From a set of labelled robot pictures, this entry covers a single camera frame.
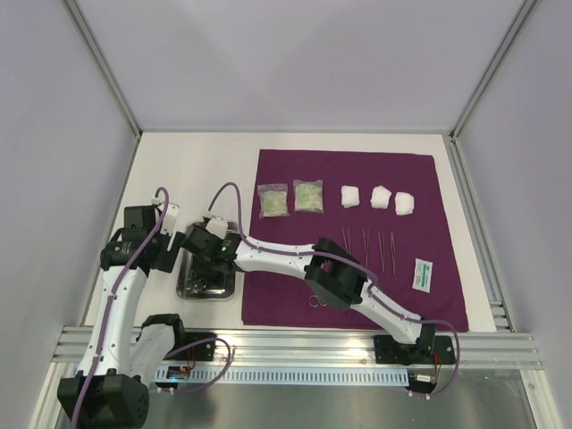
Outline plain steel surgical scissors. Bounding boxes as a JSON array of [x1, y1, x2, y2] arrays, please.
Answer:
[[308, 295, 326, 308]]

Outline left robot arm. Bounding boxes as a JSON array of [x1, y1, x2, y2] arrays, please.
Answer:
[[57, 198, 188, 428]]

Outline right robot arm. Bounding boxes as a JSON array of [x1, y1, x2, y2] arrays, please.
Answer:
[[182, 226, 436, 362]]

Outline purple surgical drape cloth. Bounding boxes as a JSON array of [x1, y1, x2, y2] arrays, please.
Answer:
[[244, 150, 468, 332]]

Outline stainless steel instrument tray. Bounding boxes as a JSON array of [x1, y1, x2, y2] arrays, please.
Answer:
[[176, 247, 236, 300]]

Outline left green gauze packet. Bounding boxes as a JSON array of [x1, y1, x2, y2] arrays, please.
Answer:
[[257, 183, 290, 218]]

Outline green gauze packet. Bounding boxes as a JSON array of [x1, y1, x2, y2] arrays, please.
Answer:
[[257, 183, 290, 218], [293, 180, 324, 213]]

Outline right green gauze packet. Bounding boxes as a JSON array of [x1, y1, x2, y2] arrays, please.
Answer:
[[293, 180, 324, 213]]

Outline left white gauze pad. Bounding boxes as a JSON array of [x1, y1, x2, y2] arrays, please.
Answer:
[[341, 185, 360, 208]]

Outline white gauze pad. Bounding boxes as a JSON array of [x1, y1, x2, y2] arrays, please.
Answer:
[[341, 185, 360, 208], [395, 191, 415, 216], [370, 185, 392, 209]]

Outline middle white gauze pad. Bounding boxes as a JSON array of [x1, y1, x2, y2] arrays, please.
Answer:
[[370, 185, 392, 209]]

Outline right white gauze pad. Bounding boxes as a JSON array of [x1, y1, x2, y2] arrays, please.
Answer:
[[395, 191, 415, 216]]

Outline white green alcohol wipe packet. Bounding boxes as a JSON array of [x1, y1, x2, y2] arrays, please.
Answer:
[[412, 258, 433, 294]]

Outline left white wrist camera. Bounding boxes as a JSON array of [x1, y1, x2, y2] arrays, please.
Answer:
[[151, 198, 180, 236]]

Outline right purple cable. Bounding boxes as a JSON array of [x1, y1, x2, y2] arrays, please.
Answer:
[[207, 181, 461, 400]]

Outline purple cable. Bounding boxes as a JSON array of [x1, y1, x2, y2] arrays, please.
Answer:
[[71, 186, 231, 424], [207, 181, 461, 400]]

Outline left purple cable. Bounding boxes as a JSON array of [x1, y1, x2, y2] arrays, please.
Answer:
[[71, 186, 231, 424]]

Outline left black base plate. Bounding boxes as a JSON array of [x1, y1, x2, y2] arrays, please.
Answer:
[[165, 332, 215, 363]]

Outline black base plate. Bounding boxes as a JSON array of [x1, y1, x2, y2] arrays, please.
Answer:
[[165, 332, 215, 363], [373, 335, 457, 366]]

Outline aluminium mounting rail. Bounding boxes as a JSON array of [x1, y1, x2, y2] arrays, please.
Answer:
[[51, 325, 544, 368]]

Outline white slotted cable duct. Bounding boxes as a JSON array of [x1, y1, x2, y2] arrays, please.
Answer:
[[153, 365, 409, 387]]

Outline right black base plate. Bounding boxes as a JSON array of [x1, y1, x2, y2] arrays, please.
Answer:
[[373, 335, 457, 366]]

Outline left aluminium frame post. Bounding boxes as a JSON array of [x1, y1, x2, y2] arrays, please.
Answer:
[[61, 0, 142, 142]]

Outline aluminium frame post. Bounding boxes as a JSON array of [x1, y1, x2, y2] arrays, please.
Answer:
[[450, 0, 541, 141], [61, 0, 142, 142]]

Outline right aluminium frame post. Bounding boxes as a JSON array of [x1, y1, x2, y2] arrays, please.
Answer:
[[450, 0, 541, 141]]

